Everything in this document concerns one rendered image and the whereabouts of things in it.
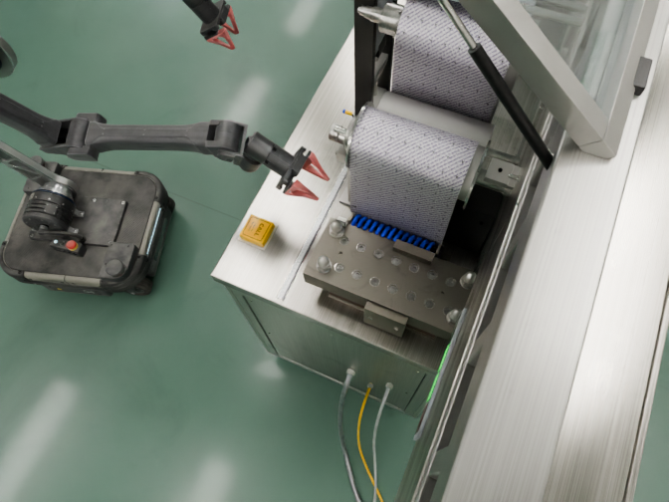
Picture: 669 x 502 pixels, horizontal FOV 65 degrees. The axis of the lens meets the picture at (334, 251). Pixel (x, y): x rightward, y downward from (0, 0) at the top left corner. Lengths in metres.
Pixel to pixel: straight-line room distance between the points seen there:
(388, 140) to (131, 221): 1.52
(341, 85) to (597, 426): 1.24
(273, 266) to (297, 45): 1.92
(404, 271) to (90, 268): 1.47
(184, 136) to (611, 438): 0.99
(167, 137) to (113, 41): 2.18
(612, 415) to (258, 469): 1.61
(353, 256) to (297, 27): 2.15
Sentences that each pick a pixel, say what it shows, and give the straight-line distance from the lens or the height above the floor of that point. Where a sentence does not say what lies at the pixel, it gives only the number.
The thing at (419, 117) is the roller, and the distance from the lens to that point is 1.20.
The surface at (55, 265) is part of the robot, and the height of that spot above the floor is 0.24.
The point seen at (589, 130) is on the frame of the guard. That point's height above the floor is 1.69.
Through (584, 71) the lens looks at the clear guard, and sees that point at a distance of 0.69.
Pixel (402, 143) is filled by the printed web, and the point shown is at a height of 1.31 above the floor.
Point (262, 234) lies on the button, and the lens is 1.41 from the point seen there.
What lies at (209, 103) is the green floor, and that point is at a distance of 2.94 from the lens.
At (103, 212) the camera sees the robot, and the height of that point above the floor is 0.26.
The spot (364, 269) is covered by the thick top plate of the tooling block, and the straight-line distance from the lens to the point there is 1.23.
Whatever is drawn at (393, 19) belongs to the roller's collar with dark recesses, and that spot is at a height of 1.36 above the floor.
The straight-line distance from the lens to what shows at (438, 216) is 1.17.
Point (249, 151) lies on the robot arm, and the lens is 1.23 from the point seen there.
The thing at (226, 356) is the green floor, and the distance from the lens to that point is 2.29.
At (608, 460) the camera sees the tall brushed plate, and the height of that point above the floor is 1.44.
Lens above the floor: 2.17
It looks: 66 degrees down
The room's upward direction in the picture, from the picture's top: 5 degrees counter-clockwise
